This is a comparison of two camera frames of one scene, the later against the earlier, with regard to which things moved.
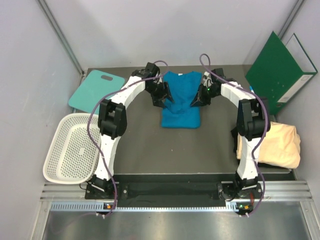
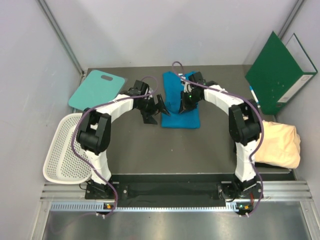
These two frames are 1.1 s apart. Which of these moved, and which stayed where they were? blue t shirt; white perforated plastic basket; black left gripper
Moved: black left gripper
Stayed: white perforated plastic basket; blue t shirt
